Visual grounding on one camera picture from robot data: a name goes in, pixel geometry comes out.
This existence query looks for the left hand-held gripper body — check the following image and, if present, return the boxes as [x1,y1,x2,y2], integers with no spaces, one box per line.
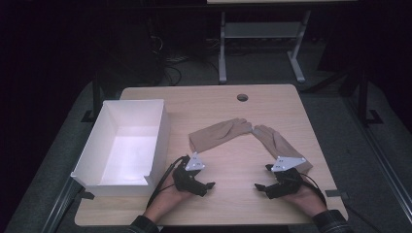
[172,151,206,194]

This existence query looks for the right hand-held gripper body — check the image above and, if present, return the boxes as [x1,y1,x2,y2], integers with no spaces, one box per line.
[265,156,307,200]

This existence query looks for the white box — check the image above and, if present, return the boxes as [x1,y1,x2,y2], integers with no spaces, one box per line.
[70,98,172,198]

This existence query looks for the person's right hand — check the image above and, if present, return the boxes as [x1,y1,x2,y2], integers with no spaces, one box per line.
[285,183,327,218]

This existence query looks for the person's left hand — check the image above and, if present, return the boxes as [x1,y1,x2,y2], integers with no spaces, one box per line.
[144,183,194,224]

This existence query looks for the grey tape strip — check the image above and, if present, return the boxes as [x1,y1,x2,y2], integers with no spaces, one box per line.
[325,189,350,200]

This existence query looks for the black metal stand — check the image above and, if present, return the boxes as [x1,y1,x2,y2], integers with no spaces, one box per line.
[81,72,105,124]
[354,69,385,126]

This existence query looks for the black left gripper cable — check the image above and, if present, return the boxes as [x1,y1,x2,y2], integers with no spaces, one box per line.
[146,156,189,209]

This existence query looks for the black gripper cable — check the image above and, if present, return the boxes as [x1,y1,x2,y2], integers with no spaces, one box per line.
[299,172,328,208]
[146,156,189,209]

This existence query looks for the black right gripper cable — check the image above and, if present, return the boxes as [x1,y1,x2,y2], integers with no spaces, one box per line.
[299,172,328,208]

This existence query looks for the metal floor rail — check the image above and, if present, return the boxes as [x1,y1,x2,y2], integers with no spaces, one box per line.
[40,176,84,233]
[343,96,412,216]

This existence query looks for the black floor cables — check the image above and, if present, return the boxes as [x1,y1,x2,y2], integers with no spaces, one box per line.
[149,35,195,87]

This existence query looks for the grey metal frame desk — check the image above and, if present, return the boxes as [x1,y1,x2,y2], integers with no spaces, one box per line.
[206,0,358,85]

